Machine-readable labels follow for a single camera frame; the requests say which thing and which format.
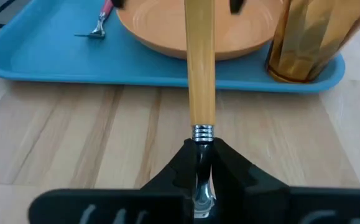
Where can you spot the blue plastic tray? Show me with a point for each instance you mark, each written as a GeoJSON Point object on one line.
{"type": "Point", "coordinates": [74, 59]}

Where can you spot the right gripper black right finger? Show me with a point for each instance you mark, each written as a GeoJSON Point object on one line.
{"type": "Point", "coordinates": [260, 205]}

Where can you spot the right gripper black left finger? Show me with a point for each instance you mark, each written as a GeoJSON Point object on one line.
{"type": "Point", "coordinates": [155, 205]}

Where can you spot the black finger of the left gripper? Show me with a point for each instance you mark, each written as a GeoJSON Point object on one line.
{"type": "Point", "coordinates": [236, 6]}
{"type": "Point", "coordinates": [117, 3]}

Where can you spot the amber faceted plastic cup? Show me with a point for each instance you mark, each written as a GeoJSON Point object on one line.
{"type": "Point", "coordinates": [307, 40]}

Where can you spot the orange plate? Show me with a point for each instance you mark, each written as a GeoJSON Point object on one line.
{"type": "Point", "coordinates": [155, 28]}

